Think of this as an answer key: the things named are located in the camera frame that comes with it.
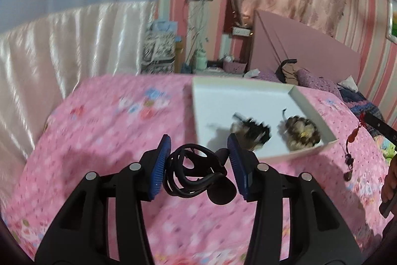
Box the white charging cables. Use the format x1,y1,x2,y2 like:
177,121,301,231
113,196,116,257
184,0,209,52

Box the blue gift bag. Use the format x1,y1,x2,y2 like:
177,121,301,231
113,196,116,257
149,19,178,34

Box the framed wall picture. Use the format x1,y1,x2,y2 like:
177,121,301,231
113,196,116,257
386,0,397,44

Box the blue and cream curtain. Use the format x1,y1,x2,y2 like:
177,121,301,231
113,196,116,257
1,0,158,164

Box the black white patterned tote bag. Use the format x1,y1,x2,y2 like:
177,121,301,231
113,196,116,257
141,31,176,74

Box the green thermos bottle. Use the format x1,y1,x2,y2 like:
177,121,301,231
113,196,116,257
193,48,207,71

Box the red knot tassel charm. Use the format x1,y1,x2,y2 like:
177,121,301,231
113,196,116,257
343,112,367,182

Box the brown wooden bead bracelet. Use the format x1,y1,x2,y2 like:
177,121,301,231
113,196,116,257
280,108,322,151

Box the white shallow box tray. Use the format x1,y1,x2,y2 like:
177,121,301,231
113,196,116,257
192,76,338,163

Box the person's right hand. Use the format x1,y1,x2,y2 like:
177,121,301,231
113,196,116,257
381,156,397,202

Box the pink floral bed sheet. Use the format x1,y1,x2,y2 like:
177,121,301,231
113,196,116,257
2,75,388,264

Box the black strap bracelet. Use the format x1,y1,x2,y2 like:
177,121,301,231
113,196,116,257
161,143,238,205

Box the white power strip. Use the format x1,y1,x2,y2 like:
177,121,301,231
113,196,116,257
232,26,252,37

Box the black braided pendant bracelet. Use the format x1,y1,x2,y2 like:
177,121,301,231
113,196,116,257
229,112,273,151

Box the pink bed headboard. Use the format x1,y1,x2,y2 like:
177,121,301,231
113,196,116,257
248,11,361,83

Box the purple dotted pillow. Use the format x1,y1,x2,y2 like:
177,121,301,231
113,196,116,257
257,67,344,96

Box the brown plush toy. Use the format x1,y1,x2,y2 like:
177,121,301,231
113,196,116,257
275,59,303,85

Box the pink plastic basket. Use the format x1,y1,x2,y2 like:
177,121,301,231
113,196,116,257
223,61,246,75

